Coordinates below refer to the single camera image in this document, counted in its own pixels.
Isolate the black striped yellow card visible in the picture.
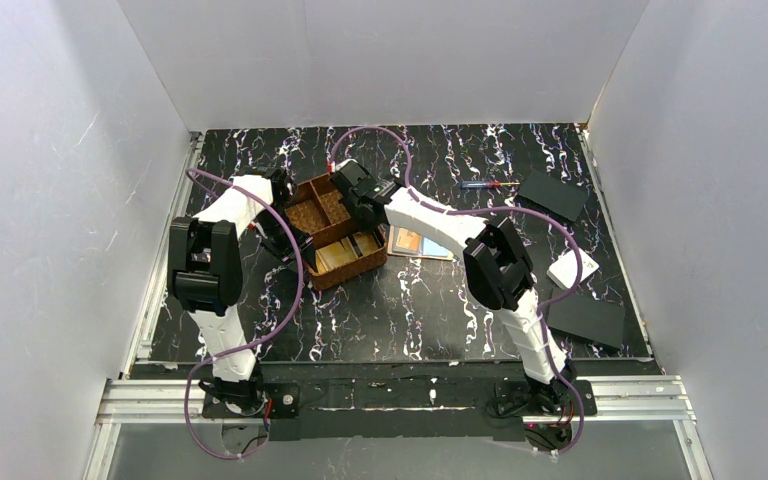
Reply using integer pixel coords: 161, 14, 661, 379
346, 232, 382, 258

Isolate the yellow VIP card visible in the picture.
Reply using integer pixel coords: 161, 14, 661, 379
315, 238, 357, 272

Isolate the white small box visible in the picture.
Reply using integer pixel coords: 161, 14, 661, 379
547, 250, 600, 290

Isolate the black flat box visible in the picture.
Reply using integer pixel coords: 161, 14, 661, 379
516, 171, 589, 221
546, 294, 626, 350

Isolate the aluminium frame rail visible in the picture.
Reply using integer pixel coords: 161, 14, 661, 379
84, 376, 712, 479

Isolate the black flat box near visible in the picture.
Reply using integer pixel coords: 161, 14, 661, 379
546, 294, 626, 350

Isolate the black flat box far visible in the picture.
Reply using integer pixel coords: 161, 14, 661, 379
516, 171, 589, 221

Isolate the orange card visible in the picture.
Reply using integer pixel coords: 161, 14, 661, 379
392, 227, 422, 255

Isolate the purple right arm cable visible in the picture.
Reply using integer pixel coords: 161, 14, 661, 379
327, 125, 585, 456

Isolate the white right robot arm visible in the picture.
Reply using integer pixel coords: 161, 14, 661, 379
330, 159, 571, 399

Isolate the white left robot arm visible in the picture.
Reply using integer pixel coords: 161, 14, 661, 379
167, 167, 316, 409

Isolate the blue red screwdriver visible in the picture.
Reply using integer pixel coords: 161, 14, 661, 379
460, 180, 520, 190

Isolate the brown woven basket card holder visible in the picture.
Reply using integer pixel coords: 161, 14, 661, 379
285, 174, 387, 291

